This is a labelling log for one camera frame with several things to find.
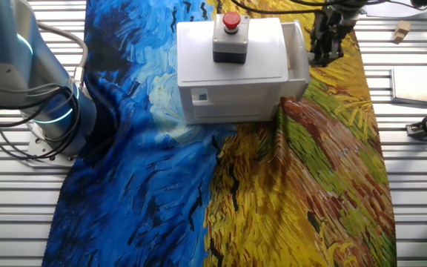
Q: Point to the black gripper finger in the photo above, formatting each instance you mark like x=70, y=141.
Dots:
x=318, y=55
x=334, y=53

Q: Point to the white drawer cabinet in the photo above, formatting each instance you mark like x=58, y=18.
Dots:
x=198, y=52

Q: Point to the grey box with red button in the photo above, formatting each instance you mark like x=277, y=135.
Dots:
x=230, y=41

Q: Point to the small light wooden block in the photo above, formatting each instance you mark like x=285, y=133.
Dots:
x=402, y=30

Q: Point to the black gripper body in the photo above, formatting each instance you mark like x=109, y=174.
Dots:
x=330, y=29

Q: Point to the black pole clamp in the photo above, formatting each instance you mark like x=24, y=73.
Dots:
x=422, y=3

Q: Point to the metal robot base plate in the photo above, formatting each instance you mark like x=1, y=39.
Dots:
x=37, y=148

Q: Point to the flat metal plate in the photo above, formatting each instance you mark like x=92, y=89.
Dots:
x=411, y=87

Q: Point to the painted wheat field cloth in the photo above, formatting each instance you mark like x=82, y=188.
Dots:
x=124, y=185

